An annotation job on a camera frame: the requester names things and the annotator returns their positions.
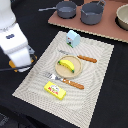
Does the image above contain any yellow toy banana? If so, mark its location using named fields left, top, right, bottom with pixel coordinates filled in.
left=58, top=59, right=75, bottom=73

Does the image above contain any yellow butter box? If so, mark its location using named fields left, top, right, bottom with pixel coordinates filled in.
left=44, top=81, right=66, bottom=100

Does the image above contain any orange bread loaf toy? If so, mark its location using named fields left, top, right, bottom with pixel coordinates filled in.
left=9, top=54, right=37, bottom=72

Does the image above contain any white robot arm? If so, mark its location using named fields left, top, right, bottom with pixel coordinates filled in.
left=0, top=0, right=31, bottom=72

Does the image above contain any round wooden plate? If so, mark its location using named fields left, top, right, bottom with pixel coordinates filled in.
left=55, top=55, right=83, bottom=79

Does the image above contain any beige woven placemat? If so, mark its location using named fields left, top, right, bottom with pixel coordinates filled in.
left=13, top=31, right=114, bottom=128

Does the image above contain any salmon pink board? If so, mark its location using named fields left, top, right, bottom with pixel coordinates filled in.
left=48, top=0, right=128, bottom=43

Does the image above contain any dark grey pot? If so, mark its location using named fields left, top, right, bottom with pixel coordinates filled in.
left=81, top=0, right=106, bottom=25

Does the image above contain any beige bowl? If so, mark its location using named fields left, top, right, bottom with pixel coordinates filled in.
left=116, top=4, right=128, bottom=30

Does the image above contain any fork with wooden handle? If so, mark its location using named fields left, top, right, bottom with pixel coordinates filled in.
left=44, top=72, right=84, bottom=90

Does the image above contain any knife with wooden handle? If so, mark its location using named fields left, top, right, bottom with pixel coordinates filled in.
left=58, top=50, right=97, bottom=63

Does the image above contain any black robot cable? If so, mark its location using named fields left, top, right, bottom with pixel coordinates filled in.
left=0, top=53, right=38, bottom=73

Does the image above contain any grey pan with handle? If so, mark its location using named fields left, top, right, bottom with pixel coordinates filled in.
left=38, top=0, right=78, bottom=20

